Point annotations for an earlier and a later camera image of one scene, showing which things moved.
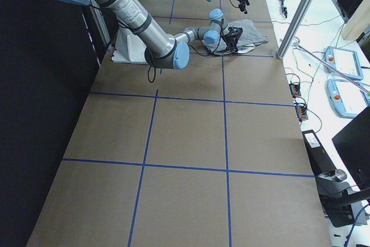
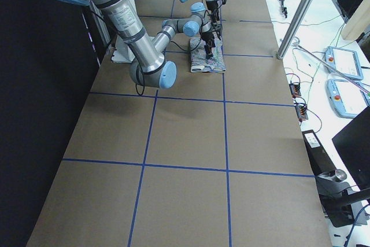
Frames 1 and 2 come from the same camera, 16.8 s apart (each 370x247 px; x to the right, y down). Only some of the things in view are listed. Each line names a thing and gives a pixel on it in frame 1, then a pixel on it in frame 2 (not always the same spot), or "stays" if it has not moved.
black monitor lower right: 353,144 stays
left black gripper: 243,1 to 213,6
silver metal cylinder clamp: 337,175 stays
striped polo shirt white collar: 250,35 to 199,61
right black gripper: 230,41 to 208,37
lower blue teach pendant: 347,98 stays
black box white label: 319,159 stays
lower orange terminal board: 302,113 stays
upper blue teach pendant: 345,61 stays
